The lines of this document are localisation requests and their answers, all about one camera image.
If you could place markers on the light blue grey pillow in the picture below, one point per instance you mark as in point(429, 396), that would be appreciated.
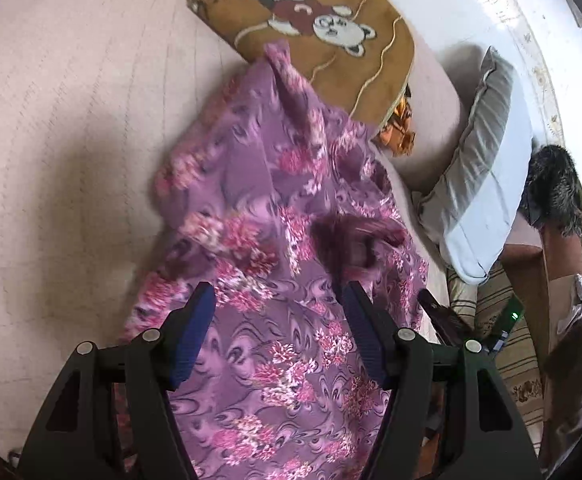
point(476, 185)

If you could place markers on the orange patterned cloth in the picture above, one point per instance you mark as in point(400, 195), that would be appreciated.
point(398, 130)

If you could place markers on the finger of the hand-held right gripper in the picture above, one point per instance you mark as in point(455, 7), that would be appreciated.
point(441, 316)

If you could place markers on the beige striped mat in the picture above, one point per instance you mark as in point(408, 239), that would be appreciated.
point(521, 365)

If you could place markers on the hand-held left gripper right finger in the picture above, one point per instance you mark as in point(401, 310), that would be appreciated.
point(366, 340)

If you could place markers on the brown cloth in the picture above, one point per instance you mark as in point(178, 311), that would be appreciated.
point(576, 360)

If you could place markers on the brown cartoon printed blanket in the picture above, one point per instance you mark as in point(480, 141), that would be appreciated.
point(371, 70)

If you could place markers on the pink bed sheet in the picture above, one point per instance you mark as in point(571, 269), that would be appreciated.
point(71, 135)

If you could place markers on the purple floral garment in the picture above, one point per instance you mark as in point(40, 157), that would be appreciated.
point(271, 185)

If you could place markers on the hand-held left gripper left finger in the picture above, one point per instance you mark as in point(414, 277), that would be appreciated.
point(193, 340)

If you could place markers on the dark furry cushion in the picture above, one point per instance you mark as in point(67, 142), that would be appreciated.
point(553, 185)

